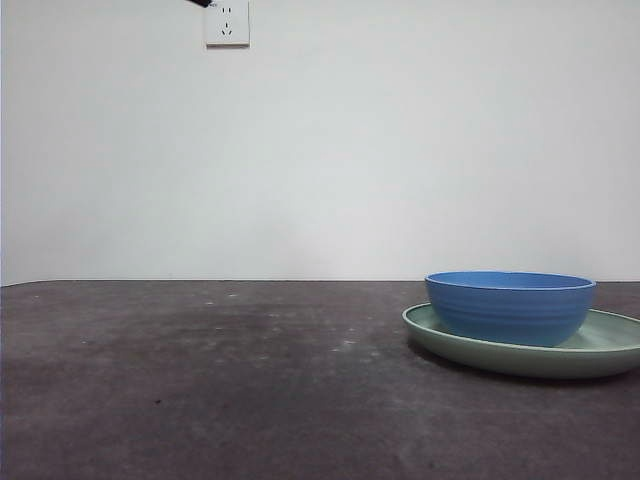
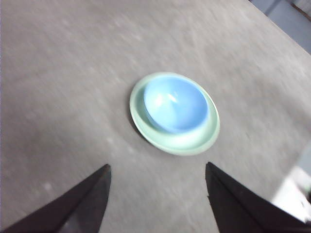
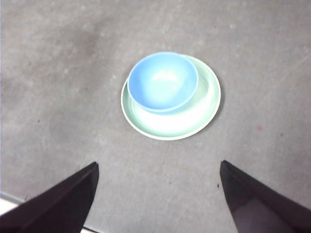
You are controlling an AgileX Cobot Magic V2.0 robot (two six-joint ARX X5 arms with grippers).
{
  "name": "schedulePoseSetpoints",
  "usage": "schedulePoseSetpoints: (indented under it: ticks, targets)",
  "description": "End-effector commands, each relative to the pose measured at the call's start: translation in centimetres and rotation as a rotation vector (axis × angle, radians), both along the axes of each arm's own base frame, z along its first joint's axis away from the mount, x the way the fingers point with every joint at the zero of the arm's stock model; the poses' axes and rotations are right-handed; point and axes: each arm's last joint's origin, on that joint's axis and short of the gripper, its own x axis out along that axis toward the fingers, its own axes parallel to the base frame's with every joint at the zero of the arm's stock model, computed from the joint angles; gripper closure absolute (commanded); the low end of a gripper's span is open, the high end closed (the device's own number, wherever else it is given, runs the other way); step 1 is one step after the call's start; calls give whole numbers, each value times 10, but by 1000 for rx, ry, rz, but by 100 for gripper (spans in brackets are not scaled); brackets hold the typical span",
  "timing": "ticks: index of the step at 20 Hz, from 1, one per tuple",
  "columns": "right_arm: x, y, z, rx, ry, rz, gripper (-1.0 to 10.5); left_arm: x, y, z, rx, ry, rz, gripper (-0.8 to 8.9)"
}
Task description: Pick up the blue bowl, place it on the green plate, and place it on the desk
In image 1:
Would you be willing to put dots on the green plate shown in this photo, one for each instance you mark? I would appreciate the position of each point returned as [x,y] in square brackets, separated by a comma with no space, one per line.
[500,360]

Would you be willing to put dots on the blue bowl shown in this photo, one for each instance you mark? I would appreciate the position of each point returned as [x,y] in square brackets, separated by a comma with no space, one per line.
[510,310]

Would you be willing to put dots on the white wall socket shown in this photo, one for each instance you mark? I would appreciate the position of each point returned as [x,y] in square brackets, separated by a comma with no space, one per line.
[227,25]

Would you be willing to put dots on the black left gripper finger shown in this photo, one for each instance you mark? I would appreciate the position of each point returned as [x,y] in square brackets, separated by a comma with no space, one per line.
[202,3]

